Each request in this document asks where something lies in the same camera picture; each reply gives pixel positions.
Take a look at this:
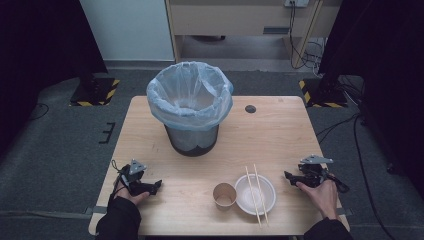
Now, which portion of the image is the white disposable bowl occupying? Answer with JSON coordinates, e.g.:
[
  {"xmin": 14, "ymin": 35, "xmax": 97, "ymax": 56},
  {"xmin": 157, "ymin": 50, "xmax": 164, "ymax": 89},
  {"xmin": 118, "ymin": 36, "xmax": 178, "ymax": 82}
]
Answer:
[{"xmin": 233, "ymin": 173, "xmax": 277, "ymax": 217}]

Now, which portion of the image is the bundle of black cables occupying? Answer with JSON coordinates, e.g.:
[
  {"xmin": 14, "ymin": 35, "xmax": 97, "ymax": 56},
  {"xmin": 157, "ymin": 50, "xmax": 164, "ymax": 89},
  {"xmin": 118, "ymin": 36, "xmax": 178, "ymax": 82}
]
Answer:
[{"xmin": 287, "ymin": 1, "xmax": 326, "ymax": 72}]

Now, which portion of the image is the dark curtain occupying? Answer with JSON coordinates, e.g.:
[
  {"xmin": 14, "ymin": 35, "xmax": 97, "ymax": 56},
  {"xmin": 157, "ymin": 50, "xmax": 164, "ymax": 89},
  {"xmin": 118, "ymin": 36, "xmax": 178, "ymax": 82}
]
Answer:
[
  {"xmin": 317, "ymin": 0, "xmax": 424, "ymax": 192},
  {"xmin": 0, "ymin": 0, "xmax": 109, "ymax": 156}
]

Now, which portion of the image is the metal mesh trash bin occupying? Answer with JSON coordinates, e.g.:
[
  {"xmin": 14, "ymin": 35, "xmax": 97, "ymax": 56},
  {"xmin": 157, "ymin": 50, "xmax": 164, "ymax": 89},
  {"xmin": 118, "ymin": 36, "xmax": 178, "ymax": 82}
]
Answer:
[{"xmin": 163, "ymin": 122, "xmax": 221, "ymax": 158}]

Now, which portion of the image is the beige wooden desk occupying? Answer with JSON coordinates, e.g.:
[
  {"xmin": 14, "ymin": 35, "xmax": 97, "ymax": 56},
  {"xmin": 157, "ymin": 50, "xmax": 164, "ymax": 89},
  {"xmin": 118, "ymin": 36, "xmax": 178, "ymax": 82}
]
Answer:
[{"xmin": 164, "ymin": 0, "xmax": 345, "ymax": 70}]

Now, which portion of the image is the long black floor cable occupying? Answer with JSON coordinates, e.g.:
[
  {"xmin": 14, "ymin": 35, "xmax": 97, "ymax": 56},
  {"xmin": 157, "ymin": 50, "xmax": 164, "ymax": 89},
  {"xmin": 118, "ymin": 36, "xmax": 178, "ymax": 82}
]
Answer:
[{"xmin": 314, "ymin": 112, "xmax": 398, "ymax": 240}]

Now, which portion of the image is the person's right hand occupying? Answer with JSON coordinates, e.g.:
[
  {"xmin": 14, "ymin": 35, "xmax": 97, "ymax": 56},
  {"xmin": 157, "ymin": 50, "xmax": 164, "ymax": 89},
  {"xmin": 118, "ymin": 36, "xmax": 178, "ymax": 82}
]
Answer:
[{"xmin": 295, "ymin": 179, "xmax": 340, "ymax": 221}]

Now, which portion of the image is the thin black floor cable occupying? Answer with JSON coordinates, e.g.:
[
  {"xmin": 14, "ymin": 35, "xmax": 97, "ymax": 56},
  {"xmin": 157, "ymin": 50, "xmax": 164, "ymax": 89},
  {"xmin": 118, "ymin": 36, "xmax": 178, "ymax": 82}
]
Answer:
[{"xmin": 27, "ymin": 102, "xmax": 51, "ymax": 122}]

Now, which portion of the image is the brown paper cup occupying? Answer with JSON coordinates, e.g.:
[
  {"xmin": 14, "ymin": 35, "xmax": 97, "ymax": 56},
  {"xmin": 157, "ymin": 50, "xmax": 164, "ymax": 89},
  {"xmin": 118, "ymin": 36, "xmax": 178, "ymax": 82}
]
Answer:
[{"xmin": 212, "ymin": 181, "xmax": 238, "ymax": 211}]

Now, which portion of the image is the wooden chopstick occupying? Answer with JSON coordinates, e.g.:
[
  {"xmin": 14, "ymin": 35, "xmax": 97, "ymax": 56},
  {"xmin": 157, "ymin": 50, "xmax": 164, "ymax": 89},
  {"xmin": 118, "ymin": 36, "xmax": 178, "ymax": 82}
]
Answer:
[
  {"xmin": 253, "ymin": 163, "xmax": 270, "ymax": 228},
  {"xmin": 245, "ymin": 165, "xmax": 263, "ymax": 229}
]

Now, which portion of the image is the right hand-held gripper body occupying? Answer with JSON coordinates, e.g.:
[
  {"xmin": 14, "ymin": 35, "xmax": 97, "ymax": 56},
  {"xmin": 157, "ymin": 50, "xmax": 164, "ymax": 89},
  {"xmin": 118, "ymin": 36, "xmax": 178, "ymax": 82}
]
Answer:
[{"xmin": 296, "ymin": 154, "xmax": 335, "ymax": 189}]

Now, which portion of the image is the white power strip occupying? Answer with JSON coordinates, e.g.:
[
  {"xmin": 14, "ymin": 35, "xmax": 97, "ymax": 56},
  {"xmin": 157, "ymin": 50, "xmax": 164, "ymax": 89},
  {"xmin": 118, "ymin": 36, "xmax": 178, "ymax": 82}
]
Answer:
[{"xmin": 283, "ymin": 0, "xmax": 311, "ymax": 9}]

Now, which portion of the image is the blue plastic bin bag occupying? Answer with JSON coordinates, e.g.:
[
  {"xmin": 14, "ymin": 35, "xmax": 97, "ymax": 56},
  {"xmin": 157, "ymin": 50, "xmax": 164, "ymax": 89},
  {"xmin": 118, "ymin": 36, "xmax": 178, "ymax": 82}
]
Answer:
[{"xmin": 145, "ymin": 60, "xmax": 235, "ymax": 132}]

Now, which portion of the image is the left hand-held gripper cable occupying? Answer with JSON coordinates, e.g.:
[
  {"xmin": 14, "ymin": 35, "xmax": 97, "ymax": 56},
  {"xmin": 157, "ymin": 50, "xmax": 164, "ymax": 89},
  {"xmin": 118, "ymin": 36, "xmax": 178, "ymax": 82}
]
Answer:
[{"xmin": 108, "ymin": 159, "xmax": 125, "ymax": 203}]

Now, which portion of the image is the hand-held gripper cable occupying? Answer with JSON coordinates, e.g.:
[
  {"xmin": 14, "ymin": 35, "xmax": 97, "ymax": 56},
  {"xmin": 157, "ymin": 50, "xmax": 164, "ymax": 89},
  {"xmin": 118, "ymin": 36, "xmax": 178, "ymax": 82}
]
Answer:
[
  {"xmin": 328, "ymin": 172, "xmax": 351, "ymax": 195},
  {"xmin": 108, "ymin": 159, "xmax": 125, "ymax": 203}
]

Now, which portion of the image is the right hand-held gripper cable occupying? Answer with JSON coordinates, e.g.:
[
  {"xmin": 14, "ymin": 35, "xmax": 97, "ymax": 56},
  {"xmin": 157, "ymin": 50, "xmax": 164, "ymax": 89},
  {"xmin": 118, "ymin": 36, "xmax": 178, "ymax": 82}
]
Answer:
[{"xmin": 328, "ymin": 172, "xmax": 351, "ymax": 195}]

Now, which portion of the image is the person's left hand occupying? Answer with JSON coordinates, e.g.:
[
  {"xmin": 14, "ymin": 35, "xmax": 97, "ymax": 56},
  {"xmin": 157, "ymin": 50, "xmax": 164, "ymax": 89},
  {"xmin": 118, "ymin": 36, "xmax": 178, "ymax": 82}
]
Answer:
[{"xmin": 113, "ymin": 179, "xmax": 151, "ymax": 206}]

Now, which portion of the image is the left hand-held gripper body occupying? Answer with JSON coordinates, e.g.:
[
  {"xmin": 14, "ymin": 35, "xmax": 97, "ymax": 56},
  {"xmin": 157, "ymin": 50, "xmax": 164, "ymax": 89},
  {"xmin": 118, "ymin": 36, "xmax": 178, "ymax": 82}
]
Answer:
[{"xmin": 118, "ymin": 159, "xmax": 152, "ymax": 197}]

